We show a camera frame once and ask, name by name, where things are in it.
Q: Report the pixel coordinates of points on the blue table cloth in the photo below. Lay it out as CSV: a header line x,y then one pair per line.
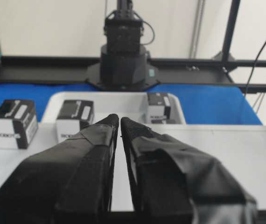
x,y
201,104

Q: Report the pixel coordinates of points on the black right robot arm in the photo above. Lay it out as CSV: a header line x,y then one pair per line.
x,y
123,29

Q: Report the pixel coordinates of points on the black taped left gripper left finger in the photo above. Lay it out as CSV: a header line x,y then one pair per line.
x,y
69,183

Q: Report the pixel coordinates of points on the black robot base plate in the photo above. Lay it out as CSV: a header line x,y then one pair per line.
x,y
122,77

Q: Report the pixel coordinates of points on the white base board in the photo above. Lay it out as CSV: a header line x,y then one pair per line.
x,y
210,155

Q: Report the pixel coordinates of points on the black aluminium frame rail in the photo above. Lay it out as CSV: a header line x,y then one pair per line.
x,y
79,70

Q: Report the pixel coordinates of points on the black white box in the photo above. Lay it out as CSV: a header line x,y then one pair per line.
x,y
158,106
73,116
18,123

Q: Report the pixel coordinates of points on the white plastic tray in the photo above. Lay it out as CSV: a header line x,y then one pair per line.
x,y
124,104

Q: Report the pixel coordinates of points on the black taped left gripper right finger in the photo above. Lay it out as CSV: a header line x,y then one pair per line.
x,y
174,183

